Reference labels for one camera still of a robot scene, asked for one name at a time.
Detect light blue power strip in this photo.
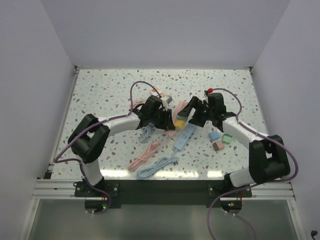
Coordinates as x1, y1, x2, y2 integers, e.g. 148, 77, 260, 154
173, 123, 197, 151

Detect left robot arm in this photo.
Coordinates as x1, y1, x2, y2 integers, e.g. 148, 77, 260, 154
68, 95, 175, 196

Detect turquoise charger plug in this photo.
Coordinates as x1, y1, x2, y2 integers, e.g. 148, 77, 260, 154
176, 115, 188, 122

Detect pink brown charger plug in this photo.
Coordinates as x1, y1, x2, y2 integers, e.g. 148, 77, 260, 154
212, 141, 225, 152

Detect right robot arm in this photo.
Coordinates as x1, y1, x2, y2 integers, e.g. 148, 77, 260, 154
178, 92, 291, 197

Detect light green charger plug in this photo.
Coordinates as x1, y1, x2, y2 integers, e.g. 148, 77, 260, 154
222, 133, 233, 145

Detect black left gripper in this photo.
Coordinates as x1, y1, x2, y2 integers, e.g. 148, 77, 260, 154
149, 107, 175, 130

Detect white tiger cube socket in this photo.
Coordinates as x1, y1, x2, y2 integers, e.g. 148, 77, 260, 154
150, 86, 162, 96

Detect yellow charger plug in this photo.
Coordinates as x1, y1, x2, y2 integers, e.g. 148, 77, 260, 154
174, 119, 187, 130

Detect light blue charger plug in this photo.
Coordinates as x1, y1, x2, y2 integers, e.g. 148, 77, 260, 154
208, 131, 220, 142

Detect black mounting base plate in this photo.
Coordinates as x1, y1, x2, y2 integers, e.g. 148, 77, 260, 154
74, 178, 253, 210

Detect pink power strip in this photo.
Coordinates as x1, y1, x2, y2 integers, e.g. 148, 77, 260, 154
172, 101, 187, 123

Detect pink strip power cable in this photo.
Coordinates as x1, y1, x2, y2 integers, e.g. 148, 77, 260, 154
128, 133, 169, 172

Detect blue strip power cable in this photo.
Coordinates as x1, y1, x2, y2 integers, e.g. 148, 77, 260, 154
135, 149, 180, 180

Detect pink coiled power cable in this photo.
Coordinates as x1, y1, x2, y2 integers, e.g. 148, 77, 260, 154
128, 98, 148, 111

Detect light blue coiled cable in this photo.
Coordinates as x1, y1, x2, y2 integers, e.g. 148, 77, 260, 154
138, 123, 157, 144

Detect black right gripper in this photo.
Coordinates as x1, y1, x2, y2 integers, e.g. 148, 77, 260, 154
177, 96, 214, 128

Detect aluminium front rail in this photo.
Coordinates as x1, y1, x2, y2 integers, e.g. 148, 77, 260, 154
31, 178, 86, 200

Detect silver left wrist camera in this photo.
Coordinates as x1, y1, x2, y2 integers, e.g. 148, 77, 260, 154
161, 95, 173, 107

